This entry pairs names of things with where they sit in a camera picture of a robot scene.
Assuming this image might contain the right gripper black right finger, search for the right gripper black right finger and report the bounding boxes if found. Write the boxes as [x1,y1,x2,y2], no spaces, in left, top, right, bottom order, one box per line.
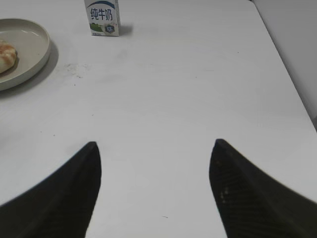
[209,139,317,238]

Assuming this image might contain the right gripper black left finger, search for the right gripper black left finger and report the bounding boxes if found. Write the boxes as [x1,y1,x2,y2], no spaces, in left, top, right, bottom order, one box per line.
[0,142,102,238]

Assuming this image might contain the orange striped croissant bun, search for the orange striped croissant bun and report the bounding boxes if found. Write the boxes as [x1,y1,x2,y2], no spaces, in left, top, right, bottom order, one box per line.
[0,40,17,73]

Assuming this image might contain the beige ceramic plate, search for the beige ceramic plate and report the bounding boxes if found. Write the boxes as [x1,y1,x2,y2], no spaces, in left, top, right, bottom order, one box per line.
[0,18,51,91]

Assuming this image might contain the white blue milk carton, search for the white blue milk carton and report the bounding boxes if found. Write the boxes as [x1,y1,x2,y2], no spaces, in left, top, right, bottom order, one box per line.
[84,0,120,37]

